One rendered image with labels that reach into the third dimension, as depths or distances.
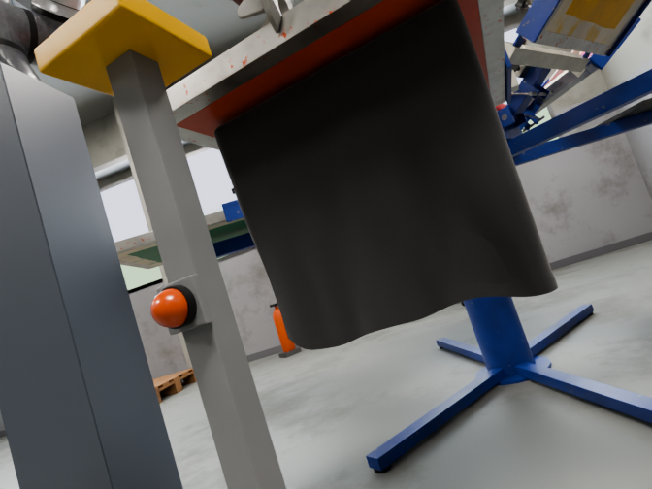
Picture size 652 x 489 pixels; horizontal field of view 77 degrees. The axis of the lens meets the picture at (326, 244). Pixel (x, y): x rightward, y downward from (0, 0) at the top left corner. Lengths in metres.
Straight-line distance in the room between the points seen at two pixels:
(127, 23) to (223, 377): 0.36
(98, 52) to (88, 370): 0.55
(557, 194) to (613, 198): 0.55
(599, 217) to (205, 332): 4.93
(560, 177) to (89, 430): 4.81
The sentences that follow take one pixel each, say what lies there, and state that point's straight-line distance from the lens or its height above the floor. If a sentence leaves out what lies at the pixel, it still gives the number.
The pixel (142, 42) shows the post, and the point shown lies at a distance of 0.52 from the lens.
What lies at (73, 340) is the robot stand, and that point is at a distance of 0.86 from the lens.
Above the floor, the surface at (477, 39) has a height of 0.96.
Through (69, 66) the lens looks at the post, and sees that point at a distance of 0.54.
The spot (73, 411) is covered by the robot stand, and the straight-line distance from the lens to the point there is 0.88.
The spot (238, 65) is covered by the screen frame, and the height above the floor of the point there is 0.97.
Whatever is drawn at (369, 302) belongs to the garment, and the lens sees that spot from 0.65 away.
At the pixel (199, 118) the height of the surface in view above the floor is 0.96.
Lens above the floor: 0.63
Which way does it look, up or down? 5 degrees up
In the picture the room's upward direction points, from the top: 18 degrees counter-clockwise
